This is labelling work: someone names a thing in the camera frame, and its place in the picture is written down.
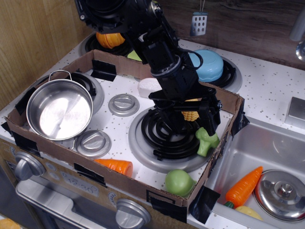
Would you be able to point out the grey centre stove knob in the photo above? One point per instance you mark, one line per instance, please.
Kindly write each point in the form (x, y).
(123, 105)

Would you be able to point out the front right black burner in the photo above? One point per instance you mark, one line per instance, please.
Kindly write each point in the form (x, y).
(166, 143)

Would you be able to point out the orange toy carrot half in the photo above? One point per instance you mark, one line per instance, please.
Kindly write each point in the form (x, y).
(120, 166)

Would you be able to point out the hanging slotted spatula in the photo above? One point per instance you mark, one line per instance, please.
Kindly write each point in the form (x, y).
(199, 21)

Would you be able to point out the steel pot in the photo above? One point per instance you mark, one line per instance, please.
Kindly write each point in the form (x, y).
(60, 109)

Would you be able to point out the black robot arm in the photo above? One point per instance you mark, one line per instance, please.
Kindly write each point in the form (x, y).
(144, 26)

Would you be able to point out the green plastic plate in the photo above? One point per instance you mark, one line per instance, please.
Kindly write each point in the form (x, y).
(134, 56)

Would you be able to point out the orange toy pumpkin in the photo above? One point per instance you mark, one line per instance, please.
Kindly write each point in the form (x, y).
(109, 41)

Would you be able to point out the black burner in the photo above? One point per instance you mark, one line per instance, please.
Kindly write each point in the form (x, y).
(166, 143)
(77, 77)
(228, 76)
(92, 44)

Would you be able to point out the green toy pear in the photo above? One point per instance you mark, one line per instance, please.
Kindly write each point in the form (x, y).
(178, 182)

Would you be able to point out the orange toy at corner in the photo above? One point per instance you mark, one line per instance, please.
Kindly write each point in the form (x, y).
(9, 224)

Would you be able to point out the left oven dial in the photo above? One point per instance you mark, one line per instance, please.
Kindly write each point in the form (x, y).
(28, 166)

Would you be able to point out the grey front stove knob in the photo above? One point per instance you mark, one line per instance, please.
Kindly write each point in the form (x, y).
(93, 144)

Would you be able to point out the back left black burner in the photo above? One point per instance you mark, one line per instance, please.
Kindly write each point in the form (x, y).
(92, 44)

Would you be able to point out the silver faucet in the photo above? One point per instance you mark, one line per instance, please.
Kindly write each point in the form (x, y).
(297, 34)

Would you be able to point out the cardboard fence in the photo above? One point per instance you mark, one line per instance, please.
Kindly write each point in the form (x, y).
(144, 184)

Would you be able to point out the steel pot lid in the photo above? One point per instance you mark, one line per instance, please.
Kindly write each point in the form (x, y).
(281, 195)

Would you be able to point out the white toy cheese wedge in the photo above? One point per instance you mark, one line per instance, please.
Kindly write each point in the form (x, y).
(147, 86)

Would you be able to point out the grey stove knob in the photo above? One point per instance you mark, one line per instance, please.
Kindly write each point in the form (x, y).
(123, 105)
(93, 144)

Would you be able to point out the right oven dial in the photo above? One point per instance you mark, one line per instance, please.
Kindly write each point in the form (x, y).
(131, 215)

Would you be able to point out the green toy broccoli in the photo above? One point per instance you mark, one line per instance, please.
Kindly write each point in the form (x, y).
(206, 142)

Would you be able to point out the yellow toy lemon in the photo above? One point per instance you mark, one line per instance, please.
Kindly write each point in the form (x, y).
(249, 211)

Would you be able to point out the oven dial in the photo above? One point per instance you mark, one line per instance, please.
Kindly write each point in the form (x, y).
(28, 166)
(131, 215)

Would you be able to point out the front left black burner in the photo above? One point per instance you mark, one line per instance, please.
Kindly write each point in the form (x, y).
(77, 77)

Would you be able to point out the silver sink basin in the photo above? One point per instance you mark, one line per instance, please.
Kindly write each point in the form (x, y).
(257, 144)

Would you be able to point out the oven door handle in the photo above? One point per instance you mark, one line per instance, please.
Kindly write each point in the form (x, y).
(64, 209)

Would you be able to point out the yellow toy corn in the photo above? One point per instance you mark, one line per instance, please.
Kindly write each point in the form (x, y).
(190, 116)

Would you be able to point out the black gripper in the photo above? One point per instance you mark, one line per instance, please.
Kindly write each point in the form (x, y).
(182, 92)

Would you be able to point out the back right black burner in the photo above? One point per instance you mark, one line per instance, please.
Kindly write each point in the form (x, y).
(228, 76)

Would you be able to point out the blue plastic bowl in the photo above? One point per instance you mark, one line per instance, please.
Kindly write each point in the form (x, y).
(212, 67)

